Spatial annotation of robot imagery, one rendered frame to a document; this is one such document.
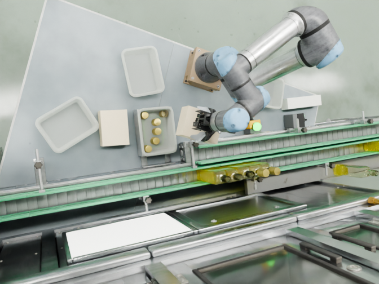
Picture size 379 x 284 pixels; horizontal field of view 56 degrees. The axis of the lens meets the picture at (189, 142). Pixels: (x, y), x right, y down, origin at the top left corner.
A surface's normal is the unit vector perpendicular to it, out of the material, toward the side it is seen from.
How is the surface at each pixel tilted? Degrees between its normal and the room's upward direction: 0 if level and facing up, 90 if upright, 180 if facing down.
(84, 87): 0
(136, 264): 90
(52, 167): 0
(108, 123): 0
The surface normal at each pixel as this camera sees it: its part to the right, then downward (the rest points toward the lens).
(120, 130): 0.38, 0.01
